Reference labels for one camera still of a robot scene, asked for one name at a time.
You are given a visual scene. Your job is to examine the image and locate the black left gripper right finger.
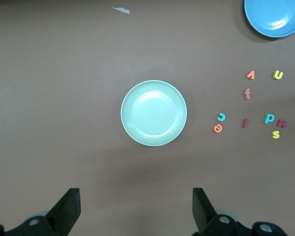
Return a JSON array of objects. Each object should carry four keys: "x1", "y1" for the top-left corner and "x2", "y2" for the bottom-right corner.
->
[{"x1": 191, "y1": 188, "x2": 251, "y2": 236}]

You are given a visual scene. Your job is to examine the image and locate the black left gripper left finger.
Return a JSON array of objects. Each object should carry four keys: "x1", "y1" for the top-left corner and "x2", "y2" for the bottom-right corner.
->
[{"x1": 4, "y1": 188, "x2": 81, "y2": 236}]

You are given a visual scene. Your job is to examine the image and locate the green plate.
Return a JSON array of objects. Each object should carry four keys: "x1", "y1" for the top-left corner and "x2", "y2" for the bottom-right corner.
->
[{"x1": 120, "y1": 80, "x2": 188, "y2": 147}]

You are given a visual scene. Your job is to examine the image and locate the white tape scrap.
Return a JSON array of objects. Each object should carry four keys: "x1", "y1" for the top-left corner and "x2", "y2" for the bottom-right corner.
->
[{"x1": 111, "y1": 6, "x2": 131, "y2": 14}]

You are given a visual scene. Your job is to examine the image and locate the blue plate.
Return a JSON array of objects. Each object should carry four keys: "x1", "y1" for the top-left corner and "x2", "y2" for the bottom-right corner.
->
[{"x1": 244, "y1": 0, "x2": 295, "y2": 38}]

